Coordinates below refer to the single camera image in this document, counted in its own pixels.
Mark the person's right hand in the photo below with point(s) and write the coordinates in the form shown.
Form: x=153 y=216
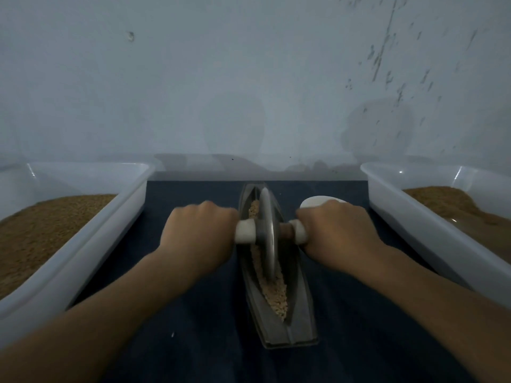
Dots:
x=339 y=233

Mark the person's left hand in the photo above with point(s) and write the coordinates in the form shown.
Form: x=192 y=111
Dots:
x=196 y=233

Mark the white plastic tray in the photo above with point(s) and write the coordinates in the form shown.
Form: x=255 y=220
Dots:
x=419 y=231
x=80 y=239

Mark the small ground grain portion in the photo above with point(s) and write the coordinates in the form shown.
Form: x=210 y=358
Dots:
x=275 y=295

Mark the boat-shaped metal grinding trough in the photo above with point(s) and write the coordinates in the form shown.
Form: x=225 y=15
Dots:
x=299 y=327

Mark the person's right forearm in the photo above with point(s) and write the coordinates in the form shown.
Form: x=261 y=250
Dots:
x=443 y=319

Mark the person's left forearm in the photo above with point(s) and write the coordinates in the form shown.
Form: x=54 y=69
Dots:
x=80 y=331

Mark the white round plate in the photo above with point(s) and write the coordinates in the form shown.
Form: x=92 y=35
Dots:
x=319 y=201

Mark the dark blue tablecloth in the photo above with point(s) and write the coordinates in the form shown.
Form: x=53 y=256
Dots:
x=199 y=347

